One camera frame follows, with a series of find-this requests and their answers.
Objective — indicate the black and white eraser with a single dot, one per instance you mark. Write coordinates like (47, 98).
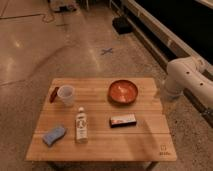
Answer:
(123, 120)

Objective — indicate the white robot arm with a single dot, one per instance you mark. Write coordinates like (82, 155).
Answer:
(187, 73)

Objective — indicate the orange bowl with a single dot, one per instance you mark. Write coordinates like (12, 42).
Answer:
(122, 92)

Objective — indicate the clear plastic cup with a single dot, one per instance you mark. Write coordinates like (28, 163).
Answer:
(66, 94)

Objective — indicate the wooden folding table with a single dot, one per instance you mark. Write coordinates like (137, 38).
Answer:
(148, 141)

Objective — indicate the small white bottle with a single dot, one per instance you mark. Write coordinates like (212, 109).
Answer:
(81, 126)

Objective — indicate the black box on floor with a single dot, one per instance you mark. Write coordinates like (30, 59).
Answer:
(121, 25)

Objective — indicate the blue sponge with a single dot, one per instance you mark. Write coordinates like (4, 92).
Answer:
(53, 135)

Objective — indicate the equipment on floor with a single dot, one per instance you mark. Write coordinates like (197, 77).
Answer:
(62, 5)

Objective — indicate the long white rail frame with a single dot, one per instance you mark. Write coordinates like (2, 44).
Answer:
(168, 38)

